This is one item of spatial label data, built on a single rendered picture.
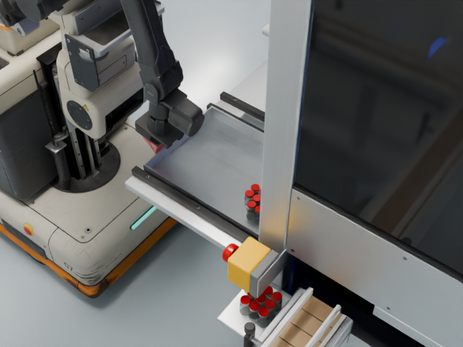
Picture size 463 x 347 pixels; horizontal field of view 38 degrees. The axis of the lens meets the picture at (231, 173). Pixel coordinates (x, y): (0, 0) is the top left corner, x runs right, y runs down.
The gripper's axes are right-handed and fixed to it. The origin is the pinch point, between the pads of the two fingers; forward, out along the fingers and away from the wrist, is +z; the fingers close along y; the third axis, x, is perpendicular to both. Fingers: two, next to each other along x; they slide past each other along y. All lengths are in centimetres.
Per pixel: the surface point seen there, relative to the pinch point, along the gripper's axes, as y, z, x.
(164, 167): 3.4, 2.6, -1.3
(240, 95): 2.3, 2.7, 31.2
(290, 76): 33, -59, -13
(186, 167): 7.6, 1.9, 2.0
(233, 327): 42.2, -3.7, -25.3
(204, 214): 20.6, -2.1, -7.6
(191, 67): -71, 104, 114
